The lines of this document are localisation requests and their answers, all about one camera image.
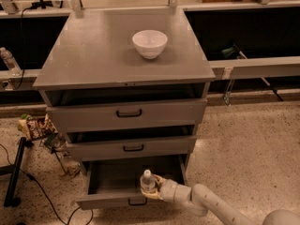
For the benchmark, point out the snack bag on floor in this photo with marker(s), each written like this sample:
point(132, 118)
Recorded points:
point(36, 127)

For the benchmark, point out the grey bottom drawer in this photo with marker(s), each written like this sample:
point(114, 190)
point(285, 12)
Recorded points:
point(116, 183)

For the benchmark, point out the clear bottle at left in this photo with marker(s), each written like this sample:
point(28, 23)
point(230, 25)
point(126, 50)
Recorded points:
point(10, 62)

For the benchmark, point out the grey drawer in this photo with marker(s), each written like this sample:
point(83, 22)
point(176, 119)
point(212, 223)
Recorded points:
point(146, 114)
point(116, 183)
point(140, 148)

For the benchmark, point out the metal rail frame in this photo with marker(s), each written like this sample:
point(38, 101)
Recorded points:
point(256, 67)

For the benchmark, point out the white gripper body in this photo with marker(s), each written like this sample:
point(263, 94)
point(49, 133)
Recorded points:
point(166, 189)

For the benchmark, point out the grey top drawer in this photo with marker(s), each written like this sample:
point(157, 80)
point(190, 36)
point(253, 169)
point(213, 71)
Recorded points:
point(146, 114)

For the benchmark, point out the black stand leg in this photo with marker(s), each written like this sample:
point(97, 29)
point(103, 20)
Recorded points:
point(13, 170)

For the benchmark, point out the crumpled wrapper on floor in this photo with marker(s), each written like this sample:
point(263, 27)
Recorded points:
point(67, 166)

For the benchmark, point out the grey drawer cabinet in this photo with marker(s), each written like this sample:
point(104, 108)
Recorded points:
point(127, 85)

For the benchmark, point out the clear plastic water bottle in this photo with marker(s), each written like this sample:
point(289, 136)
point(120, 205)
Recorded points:
point(148, 182)

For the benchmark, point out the white ceramic bowl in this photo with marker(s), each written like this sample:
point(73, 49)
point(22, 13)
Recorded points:
point(149, 43)

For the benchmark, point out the green object behind rail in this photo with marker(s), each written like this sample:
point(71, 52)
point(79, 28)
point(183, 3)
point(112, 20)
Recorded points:
point(229, 52)

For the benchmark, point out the grey middle drawer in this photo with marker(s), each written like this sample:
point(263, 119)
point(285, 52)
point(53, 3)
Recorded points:
point(140, 148)

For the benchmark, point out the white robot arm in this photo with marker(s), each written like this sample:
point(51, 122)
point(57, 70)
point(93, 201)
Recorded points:
point(199, 200)

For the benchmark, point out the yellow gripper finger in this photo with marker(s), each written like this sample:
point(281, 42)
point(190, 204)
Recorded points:
point(154, 195)
point(159, 181)

